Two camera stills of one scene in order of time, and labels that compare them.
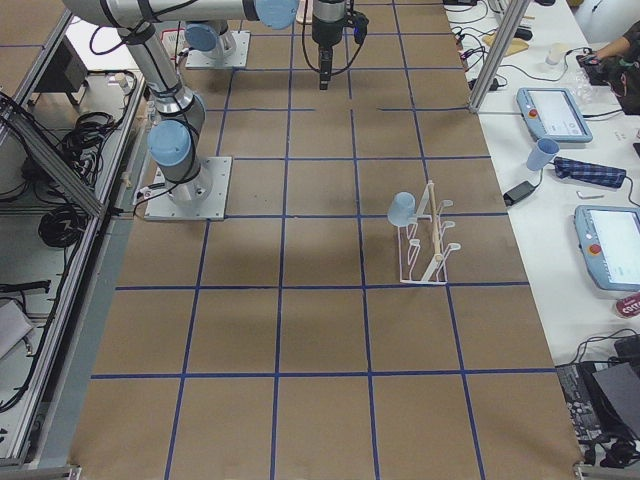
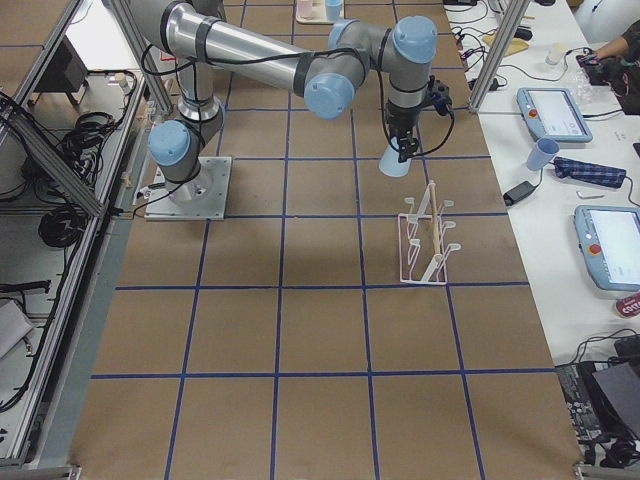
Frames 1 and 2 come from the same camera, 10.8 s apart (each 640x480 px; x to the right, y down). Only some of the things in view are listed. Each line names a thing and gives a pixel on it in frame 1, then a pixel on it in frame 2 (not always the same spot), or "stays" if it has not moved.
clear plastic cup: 556,53 stays
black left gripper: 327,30 → 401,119
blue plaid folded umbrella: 585,172 stays
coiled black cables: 62,226 stays
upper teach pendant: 552,113 stays
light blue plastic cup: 402,209 → 389,163
